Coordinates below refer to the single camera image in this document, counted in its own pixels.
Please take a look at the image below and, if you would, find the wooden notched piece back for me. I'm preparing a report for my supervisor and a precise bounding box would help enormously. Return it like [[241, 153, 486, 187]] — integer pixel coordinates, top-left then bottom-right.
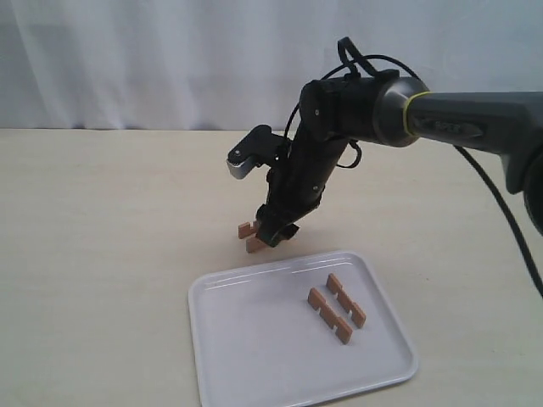
[[238, 220, 260, 239]]

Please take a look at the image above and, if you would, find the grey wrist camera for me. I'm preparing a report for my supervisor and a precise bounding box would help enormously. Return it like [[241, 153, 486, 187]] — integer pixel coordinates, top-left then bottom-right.
[[227, 125, 283, 180]]

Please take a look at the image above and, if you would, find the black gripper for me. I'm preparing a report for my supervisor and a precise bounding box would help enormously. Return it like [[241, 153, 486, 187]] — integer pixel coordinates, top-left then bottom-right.
[[256, 124, 348, 246]]

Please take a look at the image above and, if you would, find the white curtain backdrop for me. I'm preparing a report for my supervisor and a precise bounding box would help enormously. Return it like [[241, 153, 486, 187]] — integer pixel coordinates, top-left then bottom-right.
[[1, 1, 542, 130]]

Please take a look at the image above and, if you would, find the black cable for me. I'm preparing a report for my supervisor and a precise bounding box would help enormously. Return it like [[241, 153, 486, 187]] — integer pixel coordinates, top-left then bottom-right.
[[282, 36, 543, 298]]

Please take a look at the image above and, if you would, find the white plastic tray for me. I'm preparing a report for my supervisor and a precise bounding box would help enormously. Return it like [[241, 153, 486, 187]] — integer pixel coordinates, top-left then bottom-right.
[[188, 251, 418, 406]]

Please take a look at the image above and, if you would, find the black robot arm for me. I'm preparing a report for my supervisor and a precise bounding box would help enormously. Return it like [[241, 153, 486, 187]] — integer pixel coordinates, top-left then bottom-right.
[[256, 77, 542, 247]]

